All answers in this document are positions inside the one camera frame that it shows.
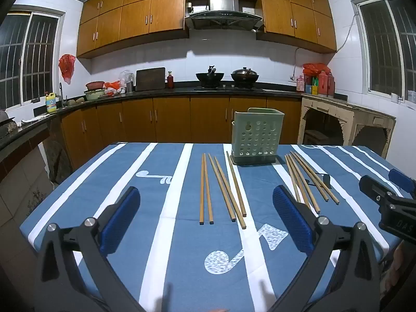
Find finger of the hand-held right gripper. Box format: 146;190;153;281
389;168;416;199
359;175;407;209

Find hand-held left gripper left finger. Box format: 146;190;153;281
34;186;147;312

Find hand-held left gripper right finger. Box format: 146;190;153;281
272;185;381;312

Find green perforated utensil holder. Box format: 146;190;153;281
230;108;285;167

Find blue white striped tablecloth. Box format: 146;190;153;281
19;142;404;312

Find beige stone side counter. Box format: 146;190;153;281
297;94;397;160

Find large red oil bottles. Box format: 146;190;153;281
318;71;335;97

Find wooden base cabinets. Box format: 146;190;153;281
60;96;303;170

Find red and white plastic bag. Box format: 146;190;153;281
104;81;127;95

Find yellow detergent bottle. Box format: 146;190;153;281
45;92;58;114

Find black kitchen countertop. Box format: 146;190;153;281
0;86;348;157

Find metal sink faucet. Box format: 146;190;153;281
58;83;69;108

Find dark wooden cutting board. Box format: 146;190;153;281
135;67;166;92

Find clear plastic bag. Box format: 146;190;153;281
119;70;134;88

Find black gas stove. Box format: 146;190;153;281
194;84;264;92

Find black wok with lid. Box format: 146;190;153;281
231;67;260;88

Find red hanging plastic bag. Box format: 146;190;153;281
58;54;76;84

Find black open wok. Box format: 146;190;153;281
195;66;225;88

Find steel range hood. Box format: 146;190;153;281
185;0;264;32

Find wide window with white frame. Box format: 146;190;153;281
353;0;416;103

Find barred window with white frame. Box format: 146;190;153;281
0;11;66;109

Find wooden wall cabinets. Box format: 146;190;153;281
76;0;337;60

